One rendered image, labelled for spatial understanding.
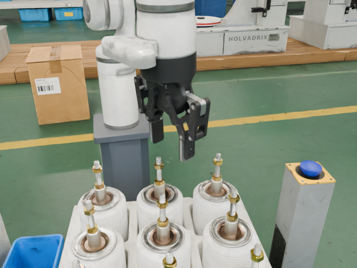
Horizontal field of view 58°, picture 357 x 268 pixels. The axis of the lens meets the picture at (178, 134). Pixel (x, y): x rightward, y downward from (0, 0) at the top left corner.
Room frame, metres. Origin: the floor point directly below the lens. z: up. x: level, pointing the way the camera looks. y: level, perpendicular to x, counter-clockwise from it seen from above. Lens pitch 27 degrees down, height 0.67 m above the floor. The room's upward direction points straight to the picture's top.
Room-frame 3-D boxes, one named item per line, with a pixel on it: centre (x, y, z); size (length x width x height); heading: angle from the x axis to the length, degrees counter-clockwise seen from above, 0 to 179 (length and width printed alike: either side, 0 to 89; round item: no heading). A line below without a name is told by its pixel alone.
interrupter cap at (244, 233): (0.43, -0.09, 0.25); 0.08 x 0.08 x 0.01
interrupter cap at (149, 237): (0.42, 0.03, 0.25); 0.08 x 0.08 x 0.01
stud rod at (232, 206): (0.43, -0.09, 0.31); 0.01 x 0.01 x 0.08
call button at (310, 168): (0.53, -0.25, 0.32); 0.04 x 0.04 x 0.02
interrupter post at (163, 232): (0.42, 0.03, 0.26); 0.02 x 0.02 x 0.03
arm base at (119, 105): (0.78, 0.15, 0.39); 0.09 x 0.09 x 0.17; 13
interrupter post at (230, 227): (0.43, -0.09, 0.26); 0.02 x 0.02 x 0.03
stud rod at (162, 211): (0.42, 0.03, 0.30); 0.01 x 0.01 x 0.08
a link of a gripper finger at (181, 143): (0.40, -0.01, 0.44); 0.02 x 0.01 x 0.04; 131
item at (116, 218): (0.52, 0.16, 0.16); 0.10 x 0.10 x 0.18
